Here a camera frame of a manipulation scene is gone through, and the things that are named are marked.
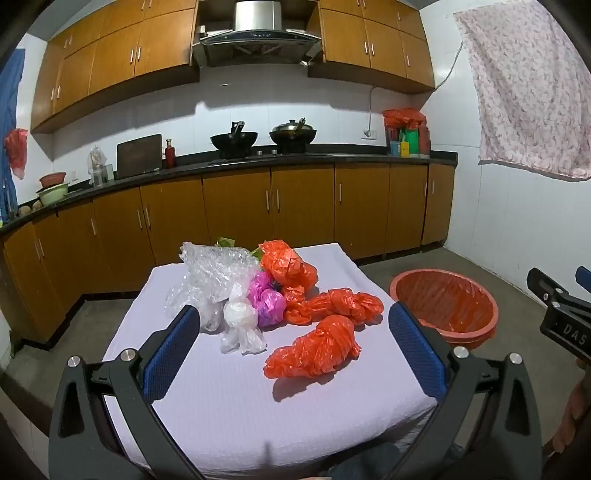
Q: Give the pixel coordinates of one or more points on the floral pink curtain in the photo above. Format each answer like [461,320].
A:
[531,92]

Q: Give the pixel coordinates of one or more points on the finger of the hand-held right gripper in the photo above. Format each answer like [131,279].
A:
[547,286]
[584,274]

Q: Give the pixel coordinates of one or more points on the gas stove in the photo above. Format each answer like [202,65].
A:
[268,154]

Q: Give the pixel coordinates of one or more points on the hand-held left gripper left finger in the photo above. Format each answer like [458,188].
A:
[171,350]

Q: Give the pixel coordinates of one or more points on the dark cutting board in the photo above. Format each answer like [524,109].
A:
[138,157]

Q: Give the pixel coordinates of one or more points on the red container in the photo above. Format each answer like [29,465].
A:
[425,141]

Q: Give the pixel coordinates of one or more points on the clear plastic bag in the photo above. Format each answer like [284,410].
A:
[212,277]

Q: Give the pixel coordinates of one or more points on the pink plastic bag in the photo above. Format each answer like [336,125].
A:
[265,300]

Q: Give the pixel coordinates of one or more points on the wok with steel lid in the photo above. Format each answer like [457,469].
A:
[293,131]

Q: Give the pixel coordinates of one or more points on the wooden upper cabinet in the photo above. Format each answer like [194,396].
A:
[369,41]
[115,55]

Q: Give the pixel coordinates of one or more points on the black wok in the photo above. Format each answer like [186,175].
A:
[233,141]

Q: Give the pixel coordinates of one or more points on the white plastic bag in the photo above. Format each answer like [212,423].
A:
[240,316]

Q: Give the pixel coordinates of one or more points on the yellow box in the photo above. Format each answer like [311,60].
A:
[405,149]

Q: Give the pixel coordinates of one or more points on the large red plastic bag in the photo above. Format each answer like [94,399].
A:
[286,267]

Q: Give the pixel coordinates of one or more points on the steel range hood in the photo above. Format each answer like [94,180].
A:
[258,41]

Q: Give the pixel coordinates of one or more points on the person's right hand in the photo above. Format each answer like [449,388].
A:
[572,415]

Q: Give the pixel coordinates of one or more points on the green plastic bag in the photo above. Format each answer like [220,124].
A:
[226,242]

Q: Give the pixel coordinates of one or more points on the hanging red plastic bag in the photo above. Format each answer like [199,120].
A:
[16,152]

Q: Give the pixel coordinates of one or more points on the blue cloth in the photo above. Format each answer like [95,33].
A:
[10,101]

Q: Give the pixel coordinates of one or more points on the wooden lower cabinets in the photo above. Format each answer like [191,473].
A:
[300,207]

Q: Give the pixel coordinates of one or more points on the red plastic basin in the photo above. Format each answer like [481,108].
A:
[466,339]

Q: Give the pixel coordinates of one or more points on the twisted red plastic bag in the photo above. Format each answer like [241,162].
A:
[344,304]

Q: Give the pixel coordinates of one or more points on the red bottle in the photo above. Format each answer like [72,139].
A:
[170,157]

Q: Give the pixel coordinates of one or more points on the green bowl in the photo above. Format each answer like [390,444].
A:
[53,194]

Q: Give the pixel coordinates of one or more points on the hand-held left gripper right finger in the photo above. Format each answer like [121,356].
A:
[418,355]

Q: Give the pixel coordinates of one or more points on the black countertop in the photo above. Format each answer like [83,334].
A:
[351,158]

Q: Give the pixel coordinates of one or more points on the red plastic basin liner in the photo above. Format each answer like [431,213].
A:
[443,304]

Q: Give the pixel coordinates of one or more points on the blue box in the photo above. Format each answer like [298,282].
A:
[395,148]

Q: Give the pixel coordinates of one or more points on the white wall outlet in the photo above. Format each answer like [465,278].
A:
[369,134]

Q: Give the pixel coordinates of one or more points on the red bag on containers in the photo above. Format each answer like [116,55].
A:
[401,117]

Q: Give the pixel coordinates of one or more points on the knotted red plastic bag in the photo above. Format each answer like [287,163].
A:
[318,348]

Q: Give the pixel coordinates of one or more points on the red bowl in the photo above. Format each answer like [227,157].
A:
[53,179]

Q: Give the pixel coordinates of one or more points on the lavender table cloth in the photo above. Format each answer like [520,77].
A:
[221,406]

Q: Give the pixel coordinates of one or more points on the clear bag with jar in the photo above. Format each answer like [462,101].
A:
[98,168]

